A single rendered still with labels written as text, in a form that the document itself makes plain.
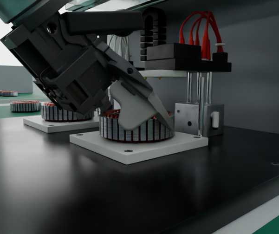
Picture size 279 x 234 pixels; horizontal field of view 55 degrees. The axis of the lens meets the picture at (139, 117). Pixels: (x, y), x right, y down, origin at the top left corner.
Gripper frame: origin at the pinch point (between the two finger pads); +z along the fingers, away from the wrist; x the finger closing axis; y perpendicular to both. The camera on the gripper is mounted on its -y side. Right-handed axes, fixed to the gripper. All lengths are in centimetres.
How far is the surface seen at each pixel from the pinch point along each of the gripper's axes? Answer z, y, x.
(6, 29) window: -6, -130, -472
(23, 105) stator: 5, 0, -72
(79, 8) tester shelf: -12, -26, -43
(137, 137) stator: -1.5, 4.0, 4.4
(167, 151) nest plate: 1.5, 3.1, 7.5
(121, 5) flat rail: -10.3, -20.7, -17.0
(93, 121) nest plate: 2.9, 0.5, -16.9
